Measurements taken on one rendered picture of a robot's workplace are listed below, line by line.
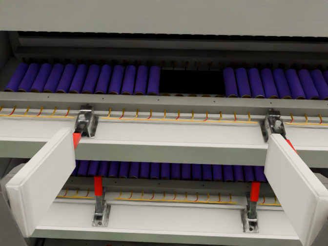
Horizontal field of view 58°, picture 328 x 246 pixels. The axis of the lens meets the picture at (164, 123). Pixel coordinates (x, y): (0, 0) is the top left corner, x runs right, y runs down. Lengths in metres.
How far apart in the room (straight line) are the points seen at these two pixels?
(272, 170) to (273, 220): 0.40
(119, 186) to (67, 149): 0.38
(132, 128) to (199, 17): 0.18
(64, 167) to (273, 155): 0.13
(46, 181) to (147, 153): 0.27
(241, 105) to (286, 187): 0.28
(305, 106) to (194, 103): 0.16
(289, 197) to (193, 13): 0.23
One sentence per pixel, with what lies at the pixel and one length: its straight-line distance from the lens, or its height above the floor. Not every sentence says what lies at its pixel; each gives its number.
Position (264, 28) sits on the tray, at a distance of 0.36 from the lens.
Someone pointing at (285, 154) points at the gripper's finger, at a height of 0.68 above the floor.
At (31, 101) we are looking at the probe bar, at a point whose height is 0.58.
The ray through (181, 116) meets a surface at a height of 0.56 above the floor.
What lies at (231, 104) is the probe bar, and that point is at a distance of 0.44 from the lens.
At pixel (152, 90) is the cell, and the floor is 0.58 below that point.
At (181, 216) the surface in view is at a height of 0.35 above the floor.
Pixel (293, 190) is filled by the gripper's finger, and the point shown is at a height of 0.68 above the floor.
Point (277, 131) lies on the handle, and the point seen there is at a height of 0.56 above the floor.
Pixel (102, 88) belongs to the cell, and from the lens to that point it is 0.47.
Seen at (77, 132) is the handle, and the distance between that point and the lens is 0.40.
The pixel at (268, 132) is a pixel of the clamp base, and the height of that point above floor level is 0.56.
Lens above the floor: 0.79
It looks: 33 degrees down
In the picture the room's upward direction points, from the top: 1 degrees clockwise
